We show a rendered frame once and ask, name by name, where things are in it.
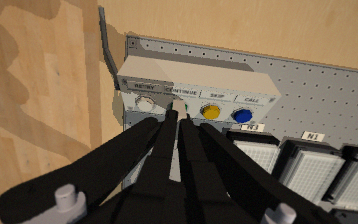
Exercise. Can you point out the white operator button panel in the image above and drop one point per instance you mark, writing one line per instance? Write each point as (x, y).
(210, 93)

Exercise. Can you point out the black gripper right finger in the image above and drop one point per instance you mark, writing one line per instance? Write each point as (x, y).
(205, 155)

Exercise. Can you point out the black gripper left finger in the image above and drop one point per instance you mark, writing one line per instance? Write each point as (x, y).
(67, 194)

